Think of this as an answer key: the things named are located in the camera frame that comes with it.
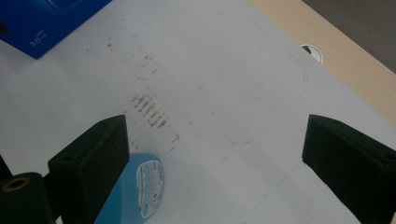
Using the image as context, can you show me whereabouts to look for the round cable grommet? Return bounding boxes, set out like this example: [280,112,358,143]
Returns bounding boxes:
[300,43,325,65]

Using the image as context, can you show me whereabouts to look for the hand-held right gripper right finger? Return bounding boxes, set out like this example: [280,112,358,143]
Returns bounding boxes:
[301,113,396,224]

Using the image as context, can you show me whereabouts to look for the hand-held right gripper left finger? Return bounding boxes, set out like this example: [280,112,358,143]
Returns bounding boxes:
[47,114,131,224]

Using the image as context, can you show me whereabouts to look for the light blue soft packet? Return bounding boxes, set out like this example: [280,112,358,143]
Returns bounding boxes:
[92,152,166,224]

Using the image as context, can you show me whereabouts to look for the white paper sheet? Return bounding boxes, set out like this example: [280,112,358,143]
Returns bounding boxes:
[0,0,396,224]

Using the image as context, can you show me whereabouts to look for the dark blue cardboard box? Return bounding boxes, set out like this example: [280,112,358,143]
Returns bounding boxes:
[0,0,113,60]

